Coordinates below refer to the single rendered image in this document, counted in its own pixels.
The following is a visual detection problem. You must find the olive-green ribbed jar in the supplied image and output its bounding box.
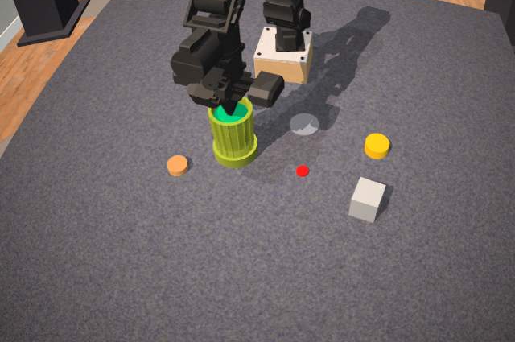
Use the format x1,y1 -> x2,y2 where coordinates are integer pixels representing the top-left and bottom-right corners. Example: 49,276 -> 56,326
208,97 -> 258,168

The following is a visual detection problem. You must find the yellow short cylinder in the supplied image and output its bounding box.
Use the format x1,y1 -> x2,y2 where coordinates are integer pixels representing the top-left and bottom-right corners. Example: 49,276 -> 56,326
365,134 -> 389,159

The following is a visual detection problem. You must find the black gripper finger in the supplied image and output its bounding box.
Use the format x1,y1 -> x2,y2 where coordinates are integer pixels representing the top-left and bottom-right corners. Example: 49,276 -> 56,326
227,91 -> 247,116
221,103 -> 229,115

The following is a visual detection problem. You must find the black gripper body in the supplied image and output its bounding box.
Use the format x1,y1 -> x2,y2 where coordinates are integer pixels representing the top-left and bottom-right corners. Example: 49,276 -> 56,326
172,43 -> 285,108

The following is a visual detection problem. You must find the orange disc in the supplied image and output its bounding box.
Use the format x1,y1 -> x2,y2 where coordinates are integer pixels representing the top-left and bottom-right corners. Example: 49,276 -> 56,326
167,155 -> 188,176

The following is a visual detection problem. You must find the light grey flat disc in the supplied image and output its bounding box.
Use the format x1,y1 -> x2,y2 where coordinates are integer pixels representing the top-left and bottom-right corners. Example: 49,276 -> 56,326
290,113 -> 319,137

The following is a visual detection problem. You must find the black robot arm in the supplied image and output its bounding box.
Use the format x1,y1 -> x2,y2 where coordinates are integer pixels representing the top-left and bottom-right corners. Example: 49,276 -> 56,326
171,0 -> 311,109

